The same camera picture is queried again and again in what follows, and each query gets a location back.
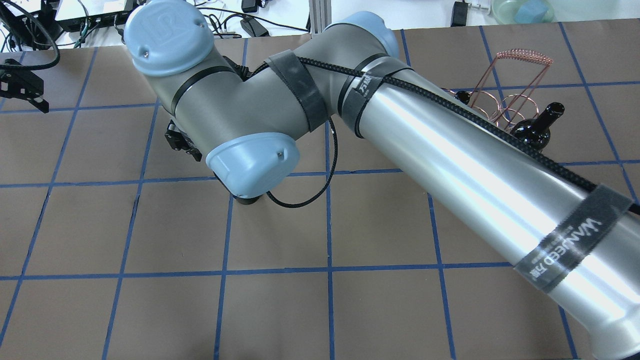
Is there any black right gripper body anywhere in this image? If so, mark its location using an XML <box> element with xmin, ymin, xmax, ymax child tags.
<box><xmin>165</xmin><ymin>119</ymin><xmax>202</xmax><ymax>162</ymax></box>

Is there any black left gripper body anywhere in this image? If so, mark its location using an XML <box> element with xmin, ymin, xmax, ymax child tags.
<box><xmin>0</xmin><ymin>59</ymin><xmax>50</xmax><ymax>114</ymax></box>

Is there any dark wine bottle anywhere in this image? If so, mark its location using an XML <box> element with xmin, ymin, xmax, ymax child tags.
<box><xmin>454</xmin><ymin>90</ymin><xmax>472</xmax><ymax>105</ymax></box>
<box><xmin>233</xmin><ymin>195</ymin><xmax>262</xmax><ymax>205</ymax></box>

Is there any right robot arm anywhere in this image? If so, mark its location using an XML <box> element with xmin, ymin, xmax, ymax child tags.
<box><xmin>124</xmin><ymin>0</ymin><xmax>640</xmax><ymax>360</ymax></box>

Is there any dark wine bottle in basket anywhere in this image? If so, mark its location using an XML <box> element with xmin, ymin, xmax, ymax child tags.
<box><xmin>454</xmin><ymin>90</ymin><xmax>472</xmax><ymax>105</ymax></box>

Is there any black power brick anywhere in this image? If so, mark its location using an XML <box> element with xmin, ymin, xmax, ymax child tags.
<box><xmin>239</xmin><ymin>17</ymin><xmax>270</xmax><ymax>38</ymax></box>

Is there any black power adapter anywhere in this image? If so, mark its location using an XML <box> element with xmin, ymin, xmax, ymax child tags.
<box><xmin>450</xmin><ymin>0</ymin><xmax>469</xmax><ymax>28</ymax></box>

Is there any blue foam cube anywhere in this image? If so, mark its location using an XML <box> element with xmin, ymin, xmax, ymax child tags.
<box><xmin>513</xmin><ymin>0</ymin><xmax>550</xmax><ymax>24</ymax></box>

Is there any aluminium frame post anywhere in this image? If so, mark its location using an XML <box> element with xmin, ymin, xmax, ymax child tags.
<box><xmin>308</xmin><ymin>0</ymin><xmax>332</xmax><ymax>35</ymax></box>

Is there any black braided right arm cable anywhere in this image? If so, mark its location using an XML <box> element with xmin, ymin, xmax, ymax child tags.
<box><xmin>245</xmin><ymin>56</ymin><xmax>640</xmax><ymax>217</ymax></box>

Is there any copper wire wine basket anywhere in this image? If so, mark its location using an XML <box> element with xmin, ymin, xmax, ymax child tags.
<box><xmin>443</xmin><ymin>48</ymin><xmax>554</xmax><ymax>132</ymax></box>

